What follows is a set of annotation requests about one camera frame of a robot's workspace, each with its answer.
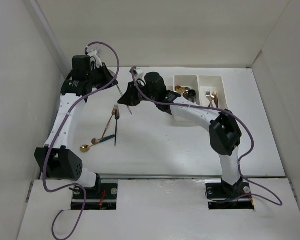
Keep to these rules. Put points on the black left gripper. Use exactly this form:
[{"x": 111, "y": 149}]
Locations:
[{"x": 103, "y": 68}]

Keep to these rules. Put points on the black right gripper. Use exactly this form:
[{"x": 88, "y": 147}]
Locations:
[{"x": 129, "y": 98}]

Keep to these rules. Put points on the black spoon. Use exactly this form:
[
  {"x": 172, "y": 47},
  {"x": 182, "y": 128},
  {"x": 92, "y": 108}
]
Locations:
[{"x": 191, "y": 93}]

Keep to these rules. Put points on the rose gold fork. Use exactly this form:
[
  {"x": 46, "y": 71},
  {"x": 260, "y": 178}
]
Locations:
[{"x": 113, "y": 113}]

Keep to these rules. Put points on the black handled silver fork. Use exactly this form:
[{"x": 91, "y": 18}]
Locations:
[{"x": 117, "y": 117}]

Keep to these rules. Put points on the copper brown fork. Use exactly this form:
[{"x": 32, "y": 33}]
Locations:
[{"x": 215, "y": 99}]

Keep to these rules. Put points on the rose gold spoon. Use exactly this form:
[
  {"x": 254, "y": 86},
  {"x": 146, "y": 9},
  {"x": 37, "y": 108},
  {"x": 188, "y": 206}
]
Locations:
[{"x": 93, "y": 141}]

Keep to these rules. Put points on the green handled gold spoon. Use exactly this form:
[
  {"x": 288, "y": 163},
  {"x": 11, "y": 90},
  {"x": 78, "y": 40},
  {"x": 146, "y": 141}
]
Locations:
[{"x": 86, "y": 148}]

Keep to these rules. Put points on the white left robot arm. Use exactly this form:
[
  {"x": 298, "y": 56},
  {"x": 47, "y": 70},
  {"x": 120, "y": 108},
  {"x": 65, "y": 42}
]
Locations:
[{"x": 90, "y": 179}]

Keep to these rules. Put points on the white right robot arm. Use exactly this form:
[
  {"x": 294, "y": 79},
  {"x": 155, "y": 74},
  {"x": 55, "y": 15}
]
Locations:
[{"x": 224, "y": 132}]

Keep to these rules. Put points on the white plastic spoon bin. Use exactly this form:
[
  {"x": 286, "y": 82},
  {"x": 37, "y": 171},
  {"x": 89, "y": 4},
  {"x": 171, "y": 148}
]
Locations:
[{"x": 189, "y": 82}]

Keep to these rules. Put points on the white plastic fork bin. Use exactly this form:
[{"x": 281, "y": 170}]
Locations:
[{"x": 214, "y": 83}]

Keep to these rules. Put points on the aluminium side rail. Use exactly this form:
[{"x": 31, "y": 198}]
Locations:
[{"x": 56, "y": 158}]

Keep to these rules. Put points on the aluminium front rail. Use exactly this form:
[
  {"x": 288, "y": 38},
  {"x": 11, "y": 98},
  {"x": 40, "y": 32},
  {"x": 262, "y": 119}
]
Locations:
[{"x": 156, "y": 176}]

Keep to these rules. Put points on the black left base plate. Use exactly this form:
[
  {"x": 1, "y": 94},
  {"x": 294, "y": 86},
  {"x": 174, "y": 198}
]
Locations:
[{"x": 102, "y": 199}]

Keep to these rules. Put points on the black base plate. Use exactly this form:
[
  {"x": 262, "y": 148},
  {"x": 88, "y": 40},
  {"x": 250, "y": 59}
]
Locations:
[
  {"x": 222, "y": 196},
  {"x": 102, "y": 199}
]

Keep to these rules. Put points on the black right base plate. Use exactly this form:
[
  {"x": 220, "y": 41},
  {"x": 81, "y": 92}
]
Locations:
[{"x": 222, "y": 196}]

